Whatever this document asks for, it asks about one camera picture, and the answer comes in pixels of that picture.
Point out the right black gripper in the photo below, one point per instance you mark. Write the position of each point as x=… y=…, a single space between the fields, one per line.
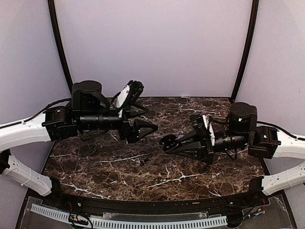
x=204 y=152

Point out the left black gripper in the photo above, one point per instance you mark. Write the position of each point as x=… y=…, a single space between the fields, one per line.
x=132 y=134

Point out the black earbud charging case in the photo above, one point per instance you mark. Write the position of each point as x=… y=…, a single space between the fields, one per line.
x=169 y=142

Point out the black wireless earbud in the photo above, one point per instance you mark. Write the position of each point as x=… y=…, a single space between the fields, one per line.
x=143 y=162

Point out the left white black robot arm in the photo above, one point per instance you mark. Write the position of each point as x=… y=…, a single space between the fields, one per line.
x=87 y=110

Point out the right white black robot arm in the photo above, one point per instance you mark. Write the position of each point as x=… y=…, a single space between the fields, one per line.
x=240 y=130

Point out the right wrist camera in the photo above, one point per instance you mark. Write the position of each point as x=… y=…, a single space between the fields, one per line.
x=203 y=127

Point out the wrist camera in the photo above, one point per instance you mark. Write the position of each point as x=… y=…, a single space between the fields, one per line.
x=130 y=93
x=203 y=127

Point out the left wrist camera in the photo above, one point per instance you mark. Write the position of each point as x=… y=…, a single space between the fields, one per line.
x=130 y=93

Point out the white slotted cable duct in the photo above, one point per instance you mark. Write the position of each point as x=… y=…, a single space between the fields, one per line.
x=132 y=221

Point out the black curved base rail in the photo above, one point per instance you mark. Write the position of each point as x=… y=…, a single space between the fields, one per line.
x=227 y=204

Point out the left black frame post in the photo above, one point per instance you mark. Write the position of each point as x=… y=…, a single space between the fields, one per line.
x=59 y=44

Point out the black frame post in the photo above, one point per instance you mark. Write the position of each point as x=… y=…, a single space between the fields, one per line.
x=59 y=44
x=246 y=51

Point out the right black frame post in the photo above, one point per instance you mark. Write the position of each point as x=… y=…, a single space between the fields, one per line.
x=246 y=51

